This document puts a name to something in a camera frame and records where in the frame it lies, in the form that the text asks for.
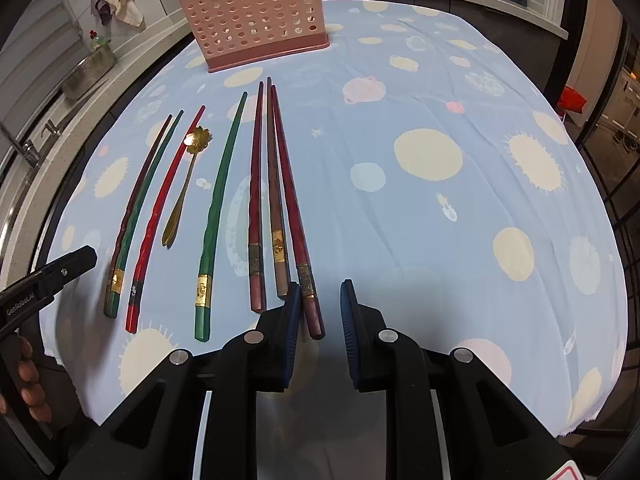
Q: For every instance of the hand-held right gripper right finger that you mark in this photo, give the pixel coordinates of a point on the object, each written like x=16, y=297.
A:
x=350, y=330

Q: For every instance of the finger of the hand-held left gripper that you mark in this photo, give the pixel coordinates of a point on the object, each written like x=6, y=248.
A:
x=67, y=267

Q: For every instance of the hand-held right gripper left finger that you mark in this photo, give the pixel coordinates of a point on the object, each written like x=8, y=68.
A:
x=294, y=320

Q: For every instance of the thin green chopstick gold band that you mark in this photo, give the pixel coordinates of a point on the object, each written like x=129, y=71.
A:
x=117, y=281

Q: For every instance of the red chopstick black band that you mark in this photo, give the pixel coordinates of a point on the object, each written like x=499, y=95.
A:
x=133, y=310

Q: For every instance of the dark red chopstick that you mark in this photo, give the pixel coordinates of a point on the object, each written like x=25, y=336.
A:
x=295, y=240

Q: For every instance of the thick green chopstick gold band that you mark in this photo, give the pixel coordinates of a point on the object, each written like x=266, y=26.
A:
x=210, y=240

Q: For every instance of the maroon chopstick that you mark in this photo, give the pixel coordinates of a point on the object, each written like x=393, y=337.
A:
x=255, y=210

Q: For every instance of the brown chopstick gold band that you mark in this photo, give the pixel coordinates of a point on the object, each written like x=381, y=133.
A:
x=274, y=200

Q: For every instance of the thin dark brown chopstick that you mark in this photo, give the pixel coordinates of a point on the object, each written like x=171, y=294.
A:
x=146, y=170

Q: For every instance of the gold flower spoon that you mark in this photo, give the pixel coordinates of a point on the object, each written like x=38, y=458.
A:
x=197, y=138

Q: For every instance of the pink perforated utensil holder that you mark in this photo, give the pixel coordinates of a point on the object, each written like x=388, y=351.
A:
x=255, y=15

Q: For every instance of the person's left hand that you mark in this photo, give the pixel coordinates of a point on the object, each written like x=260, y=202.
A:
x=29, y=375

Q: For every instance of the blue printed tablecloth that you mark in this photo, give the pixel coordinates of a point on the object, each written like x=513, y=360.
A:
x=400, y=235

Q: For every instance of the green dish scrubber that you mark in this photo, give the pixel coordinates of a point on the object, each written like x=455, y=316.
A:
x=97, y=41

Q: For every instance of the purple hanging cloth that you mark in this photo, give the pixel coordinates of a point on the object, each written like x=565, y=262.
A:
x=102, y=10

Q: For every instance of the red bag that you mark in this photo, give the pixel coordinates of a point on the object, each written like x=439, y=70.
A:
x=572, y=100

